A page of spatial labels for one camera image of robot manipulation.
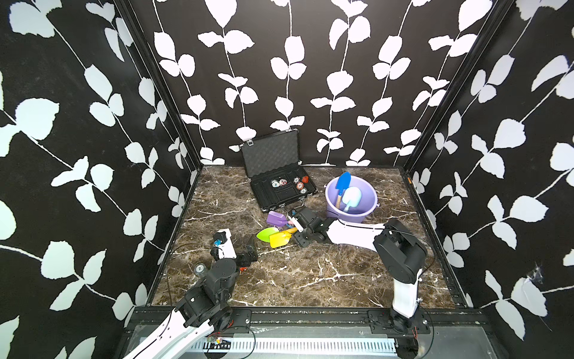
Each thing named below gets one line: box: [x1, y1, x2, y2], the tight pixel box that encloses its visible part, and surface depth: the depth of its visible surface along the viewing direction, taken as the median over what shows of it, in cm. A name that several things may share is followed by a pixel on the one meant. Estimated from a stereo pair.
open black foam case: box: [239, 128, 318, 213], surface depth 111 cm
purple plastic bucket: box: [323, 175, 380, 224], surface depth 92 cm
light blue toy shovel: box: [342, 186, 362, 213], surface depth 98 cm
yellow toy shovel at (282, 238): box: [269, 227, 299, 250], surface depth 94 cm
